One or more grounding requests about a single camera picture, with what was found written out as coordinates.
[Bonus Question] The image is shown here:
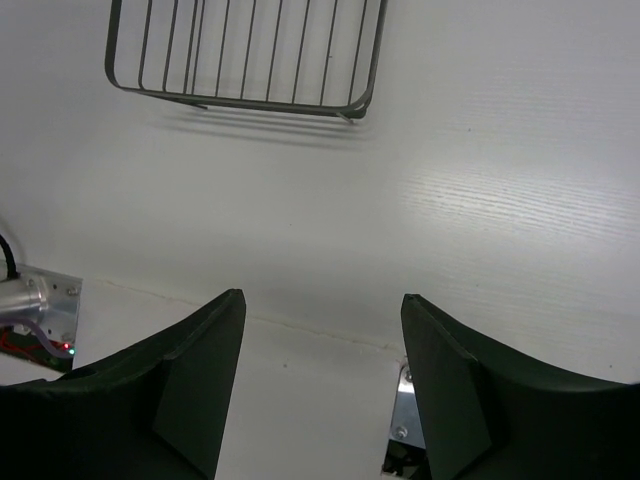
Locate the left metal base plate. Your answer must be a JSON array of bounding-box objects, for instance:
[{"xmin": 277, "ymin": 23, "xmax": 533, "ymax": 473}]
[{"xmin": 1, "ymin": 265, "xmax": 83, "ymax": 373}]

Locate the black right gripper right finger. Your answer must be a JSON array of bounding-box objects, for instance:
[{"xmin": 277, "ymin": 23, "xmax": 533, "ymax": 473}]
[{"xmin": 401, "ymin": 294, "xmax": 639, "ymax": 479}]

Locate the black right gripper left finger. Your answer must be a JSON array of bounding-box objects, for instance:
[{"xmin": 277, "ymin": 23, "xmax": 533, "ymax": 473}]
[{"xmin": 1, "ymin": 289, "xmax": 246, "ymax": 479}]

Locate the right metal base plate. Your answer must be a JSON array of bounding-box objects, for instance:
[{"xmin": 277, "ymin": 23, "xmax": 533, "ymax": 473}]
[{"xmin": 382, "ymin": 362, "xmax": 426, "ymax": 479}]

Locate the metal base plate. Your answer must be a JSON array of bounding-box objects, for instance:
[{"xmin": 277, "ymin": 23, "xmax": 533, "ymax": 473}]
[
  {"xmin": 1, "ymin": 265, "xmax": 83, "ymax": 373},
  {"xmin": 382, "ymin": 362, "xmax": 426, "ymax": 479}
]

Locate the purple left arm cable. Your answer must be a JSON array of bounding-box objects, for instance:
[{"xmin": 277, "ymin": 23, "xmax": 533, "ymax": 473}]
[{"xmin": 0, "ymin": 314, "xmax": 71, "ymax": 359}]

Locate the metal wire dish rack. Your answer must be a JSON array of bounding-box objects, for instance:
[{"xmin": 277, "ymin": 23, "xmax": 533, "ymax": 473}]
[{"xmin": 104, "ymin": 1, "xmax": 388, "ymax": 123}]

